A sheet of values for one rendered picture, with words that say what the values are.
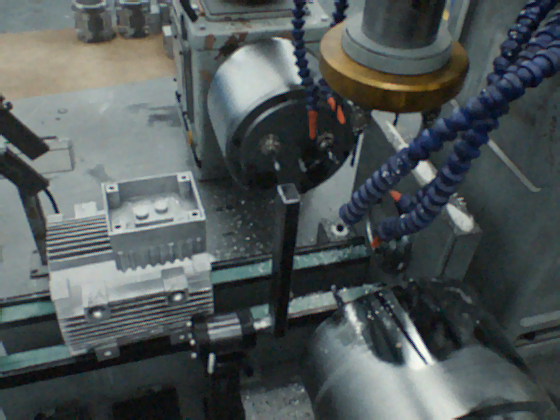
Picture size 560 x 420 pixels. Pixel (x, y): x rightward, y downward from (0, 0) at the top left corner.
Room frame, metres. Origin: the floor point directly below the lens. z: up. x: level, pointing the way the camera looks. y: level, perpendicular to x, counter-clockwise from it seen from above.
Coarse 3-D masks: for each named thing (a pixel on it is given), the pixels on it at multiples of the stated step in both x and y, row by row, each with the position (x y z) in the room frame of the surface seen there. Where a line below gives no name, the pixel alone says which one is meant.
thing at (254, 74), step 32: (224, 64) 0.96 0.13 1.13; (256, 64) 0.91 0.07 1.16; (288, 64) 0.90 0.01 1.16; (224, 96) 0.88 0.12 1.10; (256, 96) 0.82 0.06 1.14; (288, 96) 0.83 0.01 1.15; (320, 96) 0.85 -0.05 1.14; (224, 128) 0.82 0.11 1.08; (256, 128) 0.81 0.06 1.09; (288, 128) 0.83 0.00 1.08; (320, 128) 0.85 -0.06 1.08; (352, 128) 0.87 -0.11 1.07; (256, 160) 0.81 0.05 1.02; (288, 160) 0.83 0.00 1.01; (320, 160) 0.85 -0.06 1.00; (256, 192) 0.81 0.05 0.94
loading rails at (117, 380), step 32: (256, 256) 0.66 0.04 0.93; (320, 256) 0.69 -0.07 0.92; (352, 256) 0.69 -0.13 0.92; (224, 288) 0.61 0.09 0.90; (256, 288) 0.63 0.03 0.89; (320, 288) 0.67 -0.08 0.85; (352, 288) 0.62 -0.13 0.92; (0, 320) 0.50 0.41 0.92; (32, 320) 0.51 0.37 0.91; (288, 320) 0.54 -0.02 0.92; (320, 320) 0.56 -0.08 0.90; (32, 352) 0.45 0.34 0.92; (64, 352) 0.45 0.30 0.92; (128, 352) 0.46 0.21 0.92; (160, 352) 0.47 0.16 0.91; (192, 352) 0.49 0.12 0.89; (256, 352) 0.52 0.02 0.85; (288, 352) 0.54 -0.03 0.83; (0, 384) 0.40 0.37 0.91; (32, 384) 0.41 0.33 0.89; (64, 384) 0.43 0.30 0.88; (96, 384) 0.44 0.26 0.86; (128, 384) 0.46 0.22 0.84; (160, 384) 0.47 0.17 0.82; (256, 384) 0.49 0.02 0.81; (32, 416) 0.40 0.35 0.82
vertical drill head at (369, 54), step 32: (384, 0) 0.62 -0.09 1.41; (416, 0) 0.61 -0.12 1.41; (352, 32) 0.64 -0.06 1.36; (384, 32) 0.61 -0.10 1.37; (416, 32) 0.61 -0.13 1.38; (448, 32) 0.66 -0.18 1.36; (320, 64) 0.63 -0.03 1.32; (352, 64) 0.60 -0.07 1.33; (384, 64) 0.59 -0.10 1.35; (416, 64) 0.59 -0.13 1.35; (448, 64) 0.62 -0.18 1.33; (352, 96) 0.57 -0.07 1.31; (384, 96) 0.56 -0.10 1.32; (416, 96) 0.56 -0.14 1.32; (448, 96) 0.58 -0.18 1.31; (352, 160) 0.60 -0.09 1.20
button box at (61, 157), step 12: (0, 144) 0.76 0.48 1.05; (48, 144) 0.73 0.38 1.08; (60, 144) 0.74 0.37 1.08; (72, 144) 0.78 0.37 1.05; (24, 156) 0.71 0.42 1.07; (48, 156) 0.72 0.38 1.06; (60, 156) 0.72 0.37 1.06; (72, 156) 0.75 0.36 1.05; (36, 168) 0.70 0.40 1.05; (48, 168) 0.71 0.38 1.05; (60, 168) 0.71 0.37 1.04; (72, 168) 0.72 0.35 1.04
